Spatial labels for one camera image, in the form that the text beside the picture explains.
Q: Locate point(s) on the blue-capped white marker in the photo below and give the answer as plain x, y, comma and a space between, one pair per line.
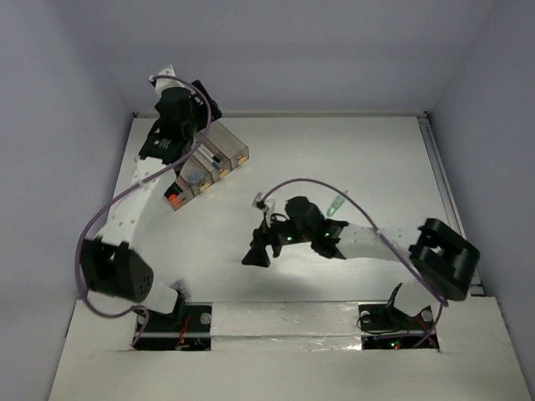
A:
205, 153

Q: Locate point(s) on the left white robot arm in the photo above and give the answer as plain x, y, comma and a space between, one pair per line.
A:
110, 263

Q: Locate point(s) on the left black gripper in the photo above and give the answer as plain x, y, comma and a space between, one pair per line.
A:
201, 109

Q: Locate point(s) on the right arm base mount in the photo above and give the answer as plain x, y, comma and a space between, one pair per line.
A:
384, 328

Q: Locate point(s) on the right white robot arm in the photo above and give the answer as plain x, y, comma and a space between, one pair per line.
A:
441, 261

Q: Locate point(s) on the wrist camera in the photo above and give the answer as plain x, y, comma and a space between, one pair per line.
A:
163, 79
265, 204

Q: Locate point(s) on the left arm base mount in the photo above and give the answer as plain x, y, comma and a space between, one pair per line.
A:
188, 329

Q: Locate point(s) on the clear four-compartment organizer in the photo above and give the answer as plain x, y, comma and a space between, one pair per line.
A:
226, 147

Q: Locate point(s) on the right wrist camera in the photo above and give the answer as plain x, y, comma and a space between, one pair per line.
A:
265, 204

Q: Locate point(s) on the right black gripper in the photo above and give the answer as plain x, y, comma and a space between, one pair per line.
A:
262, 236

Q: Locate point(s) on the orange highlighter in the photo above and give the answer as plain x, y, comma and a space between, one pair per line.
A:
176, 199

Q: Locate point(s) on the black-capped white marker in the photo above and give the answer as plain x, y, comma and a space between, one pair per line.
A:
218, 164

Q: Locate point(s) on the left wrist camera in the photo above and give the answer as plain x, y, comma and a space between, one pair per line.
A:
163, 79

